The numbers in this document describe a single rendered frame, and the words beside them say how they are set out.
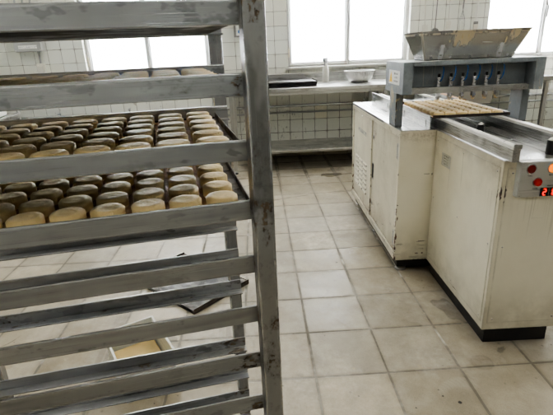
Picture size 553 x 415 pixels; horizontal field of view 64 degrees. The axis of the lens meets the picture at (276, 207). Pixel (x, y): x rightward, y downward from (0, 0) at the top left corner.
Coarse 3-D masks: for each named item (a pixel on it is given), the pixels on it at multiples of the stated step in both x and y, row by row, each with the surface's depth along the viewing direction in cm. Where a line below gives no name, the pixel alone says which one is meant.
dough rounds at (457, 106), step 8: (408, 104) 273; (416, 104) 266; (424, 104) 264; (432, 104) 267; (440, 104) 261; (448, 104) 260; (456, 104) 262; (464, 104) 257; (472, 104) 256; (424, 112) 246; (432, 112) 235; (440, 112) 231; (448, 112) 230; (456, 112) 235; (464, 112) 229; (472, 112) 229; (480, 112) 235; (488, 112) 229; (496, 112) 230
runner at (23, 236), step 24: (120, 216) 61; (144, 216) 62; (168, 216) 63; (192, 216) 64; (216, 216) 65; (240, 216) 66; (0, 240) 59; (24, 240) 59; (48, 240) 60; (72, 240) 61
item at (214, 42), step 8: (208, 40) 96; (216, 40) 96; (208, 48) 97; (216, 48) 97; (208, 56) 99; (216, 56) 97; (216, 104) 101; (224, 104) 101; (224, 120) 102; (224, 232) 113; (232, 232) 112; (232, 240) 113; (232, 248) 113; (232, 296) 118; (240, 296) 118; (232, 304) 119; (240, 304) 119; (232, 328) 124; (240, 328) 122; (240, 336) 123; (240, 352) 124; (240, 384) 128; (248, 384) 128
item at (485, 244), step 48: (528, 144) 190; (432, 192) 242; (480, 192) 187; (432, 240) 245; (480, 240) 189; (528, 240) 178; (480, 288) 191; (528, 288) 186; (480, 336) 200; (528, 336) 198
